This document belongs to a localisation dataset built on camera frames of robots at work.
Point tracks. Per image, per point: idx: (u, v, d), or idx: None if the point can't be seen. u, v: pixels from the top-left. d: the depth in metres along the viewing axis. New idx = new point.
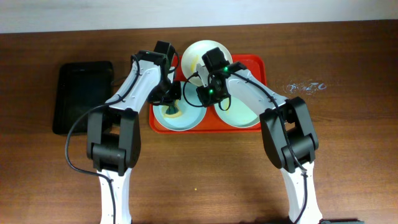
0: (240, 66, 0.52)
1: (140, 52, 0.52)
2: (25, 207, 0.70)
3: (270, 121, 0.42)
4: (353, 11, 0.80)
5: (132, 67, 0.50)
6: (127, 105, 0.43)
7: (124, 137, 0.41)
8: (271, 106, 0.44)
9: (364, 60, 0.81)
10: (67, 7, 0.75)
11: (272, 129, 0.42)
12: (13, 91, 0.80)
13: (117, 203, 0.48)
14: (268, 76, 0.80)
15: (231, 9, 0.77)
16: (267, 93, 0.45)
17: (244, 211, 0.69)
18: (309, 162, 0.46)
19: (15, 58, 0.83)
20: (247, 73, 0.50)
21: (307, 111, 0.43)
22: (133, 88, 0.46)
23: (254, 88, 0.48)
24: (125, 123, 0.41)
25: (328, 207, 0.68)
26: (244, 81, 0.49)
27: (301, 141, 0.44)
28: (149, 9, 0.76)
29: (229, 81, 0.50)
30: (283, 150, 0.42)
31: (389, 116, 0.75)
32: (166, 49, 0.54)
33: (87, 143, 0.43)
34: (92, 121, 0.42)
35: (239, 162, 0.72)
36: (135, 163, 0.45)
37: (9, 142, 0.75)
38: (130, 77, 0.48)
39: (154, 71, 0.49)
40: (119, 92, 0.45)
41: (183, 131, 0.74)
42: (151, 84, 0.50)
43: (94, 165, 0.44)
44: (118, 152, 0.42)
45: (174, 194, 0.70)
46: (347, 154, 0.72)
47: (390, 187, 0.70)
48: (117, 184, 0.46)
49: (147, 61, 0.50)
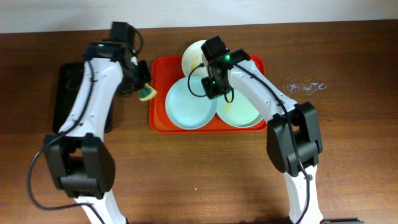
0: (241, 55, 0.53)
1: (92, 47, 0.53)
2: (24, 207, 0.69)
3: (280, 127, 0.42)
4: (351, 12, 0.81)
5: (86, 74, 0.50)
6: (86, 127, 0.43)
7: (91, 168, 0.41)
8: (280, 111, 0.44)
9: (364, 61, 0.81)
10: (68, 7, 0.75)
11: (280, 137, 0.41)
12: (12, 91, 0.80)
13: (104, 216, 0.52)
14: (268, 76, 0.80)
15: (231, 8, 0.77)
16: (276, 96, 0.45)
17: (244, 211, 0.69)
18: (313, 165, 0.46)
19: (13, 57, 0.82)
20: (252, 68, 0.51)
21: (316, 117, 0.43)
22: (89, 103, 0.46)
23: (261, 88, 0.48)
24: (88, 154, 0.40)
25: (328, 207, 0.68)
26: (249, 75, 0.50)
27: (307, 147, 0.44)
28: (149, 8, 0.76)
29: (233, 73, 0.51)
30: (289, 157, 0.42)
31: (388, 116, 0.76)
32: (124, 32, 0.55)
33: (53, 179, 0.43)
34: (49, 155, 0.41)
35: (239, 162, 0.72)
36: (111, 185, 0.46)
37: (8, 142, 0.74)
38: (84, 84, 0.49)
39: (111, 73, 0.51)
40: (73, 113, 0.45)
41: (183, 131, 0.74)
42: (111, 88, 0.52)
43: (69, 195, 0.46)
44: (89, 182, 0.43)
45: (174, 194, 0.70)
46: (347, 154, 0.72)
47: (390, 186, 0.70)
48: (98, 206, 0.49)
49: (101, 63, 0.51)
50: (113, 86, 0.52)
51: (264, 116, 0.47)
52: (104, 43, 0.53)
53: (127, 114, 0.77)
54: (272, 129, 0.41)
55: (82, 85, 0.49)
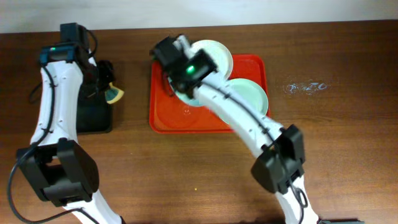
0: (202, 65, 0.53)
1: (44, 52, 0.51)
2: (24, 207, 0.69)
3: (271, 162, 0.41)
4: (351, 11, 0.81)
5: (44, 79, 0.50)
6: (56, 134, 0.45)
7: (71, 170, 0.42)
8: (267, 140, 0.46)
9: (364, 60, 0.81)
10: (67, 7, 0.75)
11: (272, 172, 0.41)
12: (11, 91, 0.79)
13: (98, 219, 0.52)
14: (268, 76, 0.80)
15: (231, 8, 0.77)
16: (258, 122, 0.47)
17: (244, 211, 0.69)
18: (299, 176, 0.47)
19: (12, 58, 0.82)
20: (223, 84, 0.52)
21: (303, 139, 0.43)
22: (55, 109, 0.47)
23: (242, 111, 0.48)
24: (66, 157, 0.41)
25: (328, 207, 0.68)
26: (223, 96, 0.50)
27: (293, 167, 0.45)
28: (149, 9, 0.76)
29: (203, 94, 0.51)
30: (279, 182, 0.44)
31: (388, 116, 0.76)
32: (73, 32, 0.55)
33: (35, 190, 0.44)
34: (25, 169, 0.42)
35: (239, 162, 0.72)
36: (96, 185, 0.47)
37: (8, 142, 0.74)
38: (46, 91, 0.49)
39: (70, 74, 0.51)
40: (41, 122, 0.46)
41: (183, 131, 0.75)
42: (74, 88, 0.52)
43: (56, 204, 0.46)
44: (74, 185, 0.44)
45: (174, 194, 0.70)
46: (347, 154, 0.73)
47: (390, 187, 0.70)
48: (89, 209, 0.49)
49: (56, 66, 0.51)
50: (76, 84, 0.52)
51: (247, 140, 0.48)
52: (57, 46, 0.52)
53: (127, 114, 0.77)
54: (264, 166, 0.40)
55: (44, 93, 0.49)
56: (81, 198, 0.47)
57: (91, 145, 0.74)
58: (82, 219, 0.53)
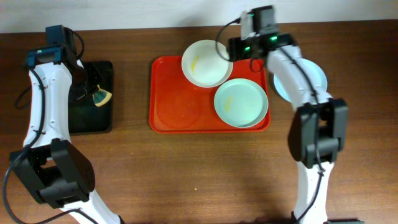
0: (291, 42, 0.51)
1: (31, 55, 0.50)
2: (24, 207, 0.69)
3: (306, 114, 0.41)
4: (351, 12, 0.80)
5: (33, 82, 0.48)
6: (50, 135, 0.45)
7: (65, 169, 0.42)
8: (311, 101, 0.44)
9: (364, 60, 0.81)
10: (66, 7, 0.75)
11: (305, 125, 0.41)
12: (12, 91, 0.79)
13: (97, 219, 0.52)
14: (268, 76, 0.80)
15: (232, 8, 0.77)
16: (312, 87, 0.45)
17: (244, 211, 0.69)
18: (329, 162, 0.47)
19: (13, 57, 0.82)
20: (296, 53, 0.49)
21: (346, 114, 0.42)
22: (46, 111, 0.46)
23: (298, 71, 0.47)
24: (60, 155, 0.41)
25: (328, 207, 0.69)
26: (290, 61, 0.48)
27: (328, 140, 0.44)
28: (148, 9, 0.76)
29: (274, 54, 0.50)
30: (308, 145, 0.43)
31: (389, 116, 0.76)
32: (61, 33, 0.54)
33: (32, 194, 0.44)
34: (20, 172, 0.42)
35: (239, 162, 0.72)
36: (92, 185, 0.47)
37: (9, 142, 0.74)
38: (36, 94, 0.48)
39: (60, 75, 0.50)
40: (33, 125, 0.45)
41: (183, 131, 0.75)
42: (64, 89, 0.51)
43: (54, 206, 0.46)
44: (70, 185, 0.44)
45: (174, 194, 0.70)
46: (347, 154, 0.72)
47: (390, 187, 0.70)
48: (87, 209, 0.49)
49: (46, 68, 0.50)
50: (65, 84, 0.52)
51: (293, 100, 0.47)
52: (44, 49, 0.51)
53: (127, 114, 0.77)
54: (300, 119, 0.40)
55: (33, 95, 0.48)
56: (79, 198, 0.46)
57: (91, 145, 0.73)
58: (80, 220, 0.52)
